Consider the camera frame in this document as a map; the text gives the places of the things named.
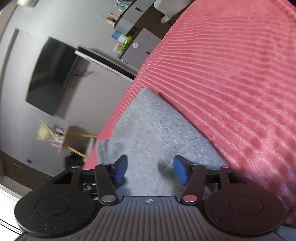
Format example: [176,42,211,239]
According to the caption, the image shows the grey sweatpants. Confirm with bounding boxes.
[97,88,226,197]

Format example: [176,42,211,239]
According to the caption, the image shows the black clothing pile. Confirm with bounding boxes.
[64,154,88,169]

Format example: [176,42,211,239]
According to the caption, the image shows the yellow legged side table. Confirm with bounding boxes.
[37,121,96,160]

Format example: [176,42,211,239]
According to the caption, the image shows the pink ribbed bedspread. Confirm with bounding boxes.
[98,1,295,226]

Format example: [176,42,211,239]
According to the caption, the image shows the grey dresser cabinet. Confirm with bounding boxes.
[118,28,161,70]

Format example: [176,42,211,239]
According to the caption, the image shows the blue white box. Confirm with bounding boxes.
[112,31,127,43]

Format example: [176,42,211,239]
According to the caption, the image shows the grey vanity desk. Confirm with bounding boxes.
[113,0,154,35]

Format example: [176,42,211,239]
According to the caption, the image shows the white upholstered stool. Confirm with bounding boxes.
[154,0,193,24]

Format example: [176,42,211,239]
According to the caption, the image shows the wall mounted black television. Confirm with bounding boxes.
[26,37,77,116]

